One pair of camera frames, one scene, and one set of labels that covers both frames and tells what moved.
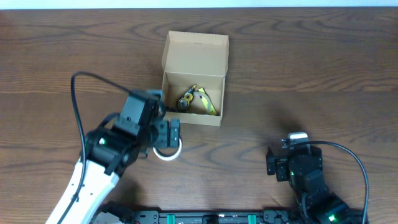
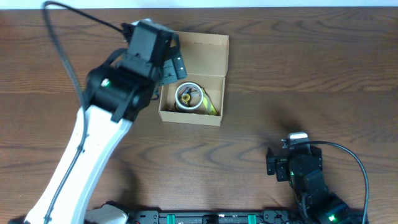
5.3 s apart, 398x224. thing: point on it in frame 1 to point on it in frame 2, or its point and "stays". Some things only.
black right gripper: [281, 165] stays
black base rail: [263, 217] stays
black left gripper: [170, 135] to [176, 61]
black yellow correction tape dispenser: [184, 101] stays
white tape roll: [169, 157] to [189, 96]
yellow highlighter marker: [207, 101] stays
